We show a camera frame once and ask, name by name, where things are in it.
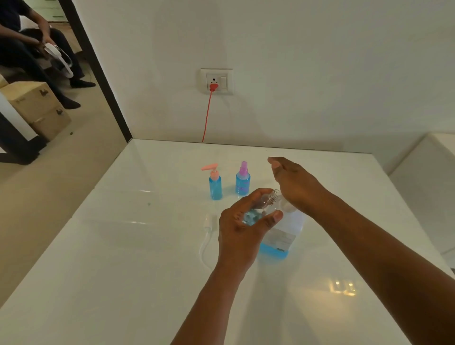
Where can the person's right hand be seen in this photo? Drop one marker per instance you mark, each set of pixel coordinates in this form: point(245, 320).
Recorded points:
point(300, 186)

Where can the person's left hand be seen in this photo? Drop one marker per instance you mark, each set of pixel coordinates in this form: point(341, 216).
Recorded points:
point(236, 238)

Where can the person's right fingers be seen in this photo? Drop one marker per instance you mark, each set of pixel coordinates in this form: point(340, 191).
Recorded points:
point(279, 167)

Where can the person's left thumb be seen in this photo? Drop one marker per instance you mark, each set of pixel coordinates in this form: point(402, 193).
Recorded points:
point(273, 220)

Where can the small clear plastic bottle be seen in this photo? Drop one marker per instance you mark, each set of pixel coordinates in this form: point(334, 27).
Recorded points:
point(268, 202)

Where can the large clear bottle blue liquid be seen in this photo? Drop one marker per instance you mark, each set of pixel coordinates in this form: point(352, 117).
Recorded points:
point(282, 241)

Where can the person's left forearm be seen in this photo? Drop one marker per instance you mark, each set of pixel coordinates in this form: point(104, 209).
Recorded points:
point(213, 305)

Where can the person's right forearm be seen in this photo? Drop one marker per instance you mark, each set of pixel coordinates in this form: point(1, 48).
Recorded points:
point(384, 263)

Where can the blue bottle purple spray cap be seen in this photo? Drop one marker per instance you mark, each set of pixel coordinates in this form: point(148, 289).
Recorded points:
point(243, 183)

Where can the white pump head with tube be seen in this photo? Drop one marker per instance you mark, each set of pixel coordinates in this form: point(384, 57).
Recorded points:
point(210, 222)

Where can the blue bottle orange pump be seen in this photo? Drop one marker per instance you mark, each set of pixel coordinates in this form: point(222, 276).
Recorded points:
point(215, 186)

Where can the red plug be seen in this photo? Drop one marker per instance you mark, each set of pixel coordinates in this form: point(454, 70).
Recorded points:
point(213, 87)

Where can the cardboard box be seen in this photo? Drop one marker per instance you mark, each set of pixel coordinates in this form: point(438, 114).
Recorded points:
point(53, 124)
point(30, 99)

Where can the white curved device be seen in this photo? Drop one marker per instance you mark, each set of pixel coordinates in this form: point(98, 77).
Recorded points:
point(62, 58)

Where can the black table leg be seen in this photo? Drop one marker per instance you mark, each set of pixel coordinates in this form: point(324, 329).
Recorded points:
point(16, 145)

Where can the white wall socket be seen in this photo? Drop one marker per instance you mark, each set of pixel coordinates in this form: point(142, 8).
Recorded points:
point(222, 76)

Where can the black door frame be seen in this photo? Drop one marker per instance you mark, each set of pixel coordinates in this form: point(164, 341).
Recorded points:
point(96, 71)

